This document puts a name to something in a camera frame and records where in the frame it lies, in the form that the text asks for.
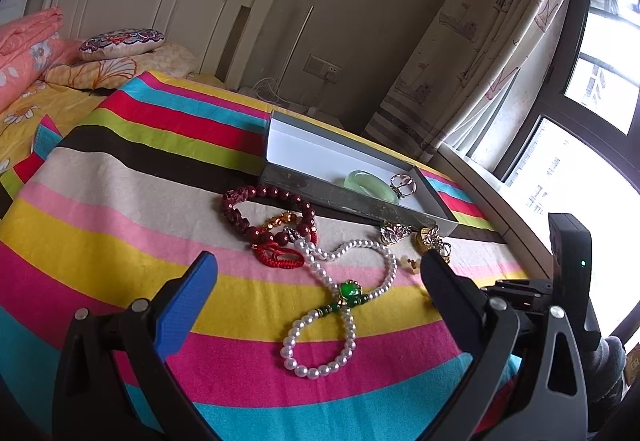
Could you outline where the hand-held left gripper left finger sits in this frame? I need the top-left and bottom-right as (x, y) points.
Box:
(52, 251), (218, 441)

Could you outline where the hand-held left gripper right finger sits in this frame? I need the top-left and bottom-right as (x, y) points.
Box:
(420, 248), (588, 441)

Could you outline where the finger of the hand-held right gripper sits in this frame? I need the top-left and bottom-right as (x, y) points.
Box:
(481, 278), (556, 314)

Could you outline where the gold flower ornament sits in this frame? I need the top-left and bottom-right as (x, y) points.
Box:
(431, 226), (452, 264)

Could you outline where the silver flower ornament chain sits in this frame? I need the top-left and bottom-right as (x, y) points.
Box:
(380, 223), (413, 244)

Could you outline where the red cord gold bead bracelet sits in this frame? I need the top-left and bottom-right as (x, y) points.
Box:
(250, 211), (321, 268)

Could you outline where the white pearl necklace green pendant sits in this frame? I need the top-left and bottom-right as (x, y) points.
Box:
(281, 238), (398, 379)

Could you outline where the dark red bead bracelet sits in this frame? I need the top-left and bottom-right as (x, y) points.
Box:
(221, 185), (318, 254)

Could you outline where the grey jewelry box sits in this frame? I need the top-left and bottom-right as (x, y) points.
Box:
(259, 110), (460, 239)

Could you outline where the person's right forearm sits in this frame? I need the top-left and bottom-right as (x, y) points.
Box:
(587, 336), (628, 404)

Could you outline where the white window sill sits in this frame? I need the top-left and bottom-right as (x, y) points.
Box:
(435, 146), (556, 282)

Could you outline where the colourful striped cloth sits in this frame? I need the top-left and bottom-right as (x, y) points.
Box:
(0, 71), (531, 441)

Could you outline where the green jade bangle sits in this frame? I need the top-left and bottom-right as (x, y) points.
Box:
(344, 170), (401, 206)

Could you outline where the dark framed window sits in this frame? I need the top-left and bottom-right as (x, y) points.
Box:
(495, 0), (640, 372)

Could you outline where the yellow floral bed sheet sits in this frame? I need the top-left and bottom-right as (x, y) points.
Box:
(0, 71), (116, 202)

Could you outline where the yellow floral pillow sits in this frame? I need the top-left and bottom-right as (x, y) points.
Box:
(45, 41), (196, 89)

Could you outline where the printed beige curtain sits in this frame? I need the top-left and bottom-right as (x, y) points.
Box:
(362, 0), (588, 162)

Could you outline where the embroidered round pillow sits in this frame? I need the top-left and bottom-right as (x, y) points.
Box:
(79, 27), (166, 62)

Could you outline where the thin metal lamp pole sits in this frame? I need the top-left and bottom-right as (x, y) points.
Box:
(277, 6), (315, 102)

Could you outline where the pink floral quilt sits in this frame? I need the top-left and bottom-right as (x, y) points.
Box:
(0, 6), (76, 114)

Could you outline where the gold and silver ring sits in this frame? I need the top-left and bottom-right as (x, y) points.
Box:
(390, 173), (418, 196)

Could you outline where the white cable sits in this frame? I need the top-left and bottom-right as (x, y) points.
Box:
(247, 77), (282, 104)

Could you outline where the wall socket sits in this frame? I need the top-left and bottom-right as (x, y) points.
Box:
(305, 53), (343, 82)

